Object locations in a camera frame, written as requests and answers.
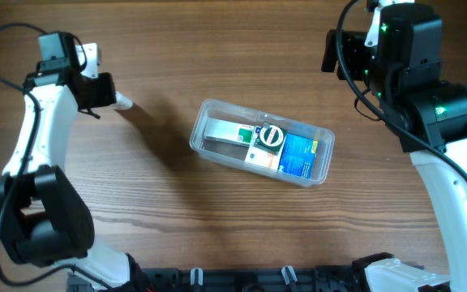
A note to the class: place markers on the small white plastic bottle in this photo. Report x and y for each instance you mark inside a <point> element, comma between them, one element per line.
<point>122,102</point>

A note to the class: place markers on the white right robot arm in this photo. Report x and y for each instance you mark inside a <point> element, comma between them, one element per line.
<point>394,70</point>

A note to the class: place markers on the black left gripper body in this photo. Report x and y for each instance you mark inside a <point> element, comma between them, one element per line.
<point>104,90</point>

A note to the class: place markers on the blue cough drops box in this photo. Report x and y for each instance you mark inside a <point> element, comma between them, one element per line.
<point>298,156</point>

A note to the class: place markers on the clear plastic container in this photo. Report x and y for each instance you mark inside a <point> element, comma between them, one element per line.
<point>234,156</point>

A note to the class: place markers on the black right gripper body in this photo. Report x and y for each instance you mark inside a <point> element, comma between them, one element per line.
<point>360,62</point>

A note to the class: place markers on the white green medicine box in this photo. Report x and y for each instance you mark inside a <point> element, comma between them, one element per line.
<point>229,132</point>

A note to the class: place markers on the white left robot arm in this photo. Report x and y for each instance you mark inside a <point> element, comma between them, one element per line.
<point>43,220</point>

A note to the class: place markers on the white Hansaplast plaster box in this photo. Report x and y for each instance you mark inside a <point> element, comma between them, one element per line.
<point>260,157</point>

